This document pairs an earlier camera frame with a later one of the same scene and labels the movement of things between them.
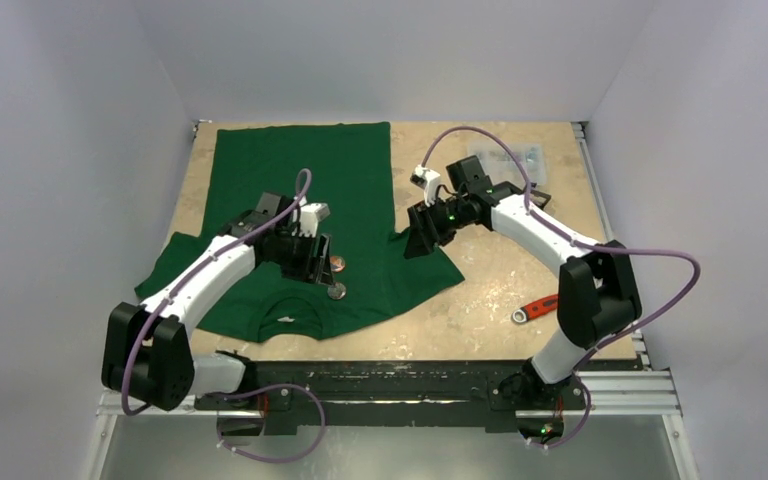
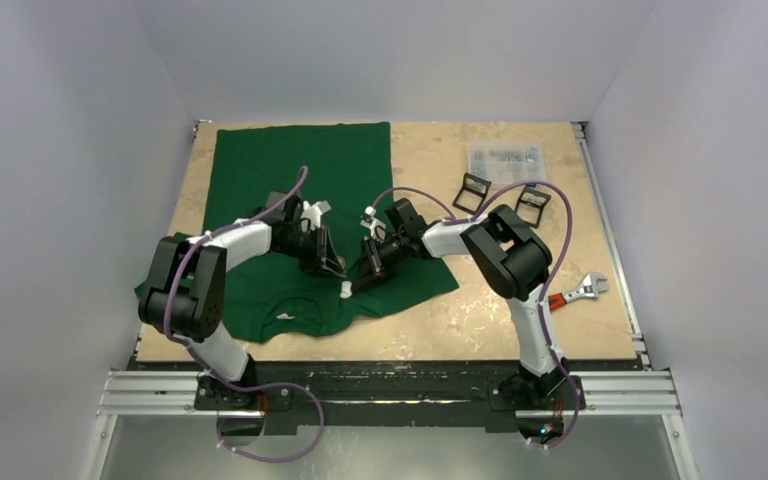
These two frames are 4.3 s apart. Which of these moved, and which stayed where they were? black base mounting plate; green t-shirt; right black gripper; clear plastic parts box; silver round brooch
Moved: silver round brooch; right black gripper
Stayed: clear plastic parts box; green t-shirt; black base mounting plate
